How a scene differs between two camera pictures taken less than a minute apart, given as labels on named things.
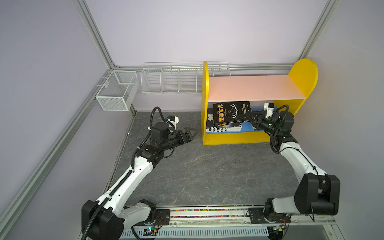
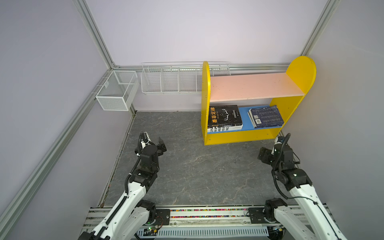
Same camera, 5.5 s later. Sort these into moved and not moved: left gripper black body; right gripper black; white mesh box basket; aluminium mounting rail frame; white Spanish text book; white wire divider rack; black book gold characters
Moved: right gripper black; left gripper black body; black book gold characters
Not moved: aluminium mounting rail frame; white wire divider rack; white mesh box basket; white Spanish text book
